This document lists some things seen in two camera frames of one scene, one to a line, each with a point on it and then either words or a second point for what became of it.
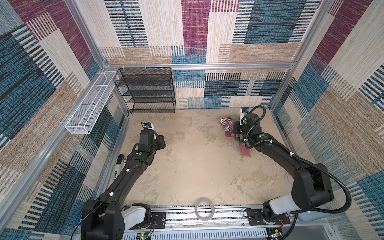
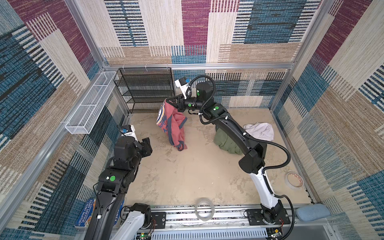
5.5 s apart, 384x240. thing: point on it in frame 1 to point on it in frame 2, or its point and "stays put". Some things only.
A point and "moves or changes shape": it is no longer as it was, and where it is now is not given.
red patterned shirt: (227, 125) moves or changes shape
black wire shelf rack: (147, 89) stays put
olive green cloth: (235, 117) to (225, 142)
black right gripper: (235, 127) to (180, 103)
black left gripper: (160, 140) to (145, 146)
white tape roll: (290, 186) stays put
